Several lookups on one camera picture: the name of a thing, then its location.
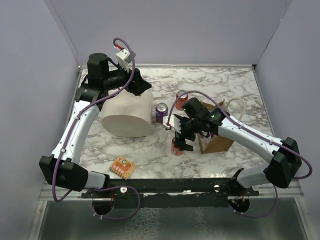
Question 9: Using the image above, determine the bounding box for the purple soda can left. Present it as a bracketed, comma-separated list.
[155, 102, 168, 124]

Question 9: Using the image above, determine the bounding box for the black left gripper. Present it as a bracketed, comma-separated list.
[103, 60, 152, 95]

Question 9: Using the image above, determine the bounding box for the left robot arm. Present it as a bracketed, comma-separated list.
[39, 49, 152, 198]

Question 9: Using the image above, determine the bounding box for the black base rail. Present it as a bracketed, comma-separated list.
[81, 177, 259, 209]

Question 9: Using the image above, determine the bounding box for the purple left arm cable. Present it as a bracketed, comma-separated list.
[51, 37, 142, 221]

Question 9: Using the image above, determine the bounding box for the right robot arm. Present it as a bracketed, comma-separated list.
[165, 97, 302, 196]

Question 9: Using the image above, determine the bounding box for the white cylindrical bucket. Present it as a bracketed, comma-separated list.
[101, 89, 154, 138]

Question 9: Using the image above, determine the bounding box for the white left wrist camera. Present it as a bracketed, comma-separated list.
[115, 49, 136, 73]

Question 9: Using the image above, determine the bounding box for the aluminium frame rail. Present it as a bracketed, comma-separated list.
[39, 178, 304, 201]

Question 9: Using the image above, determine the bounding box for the orange snack packet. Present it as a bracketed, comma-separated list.
[109, 156, 136, 180]

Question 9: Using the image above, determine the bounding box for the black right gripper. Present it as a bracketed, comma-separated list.
[173, 115, 202, 151]

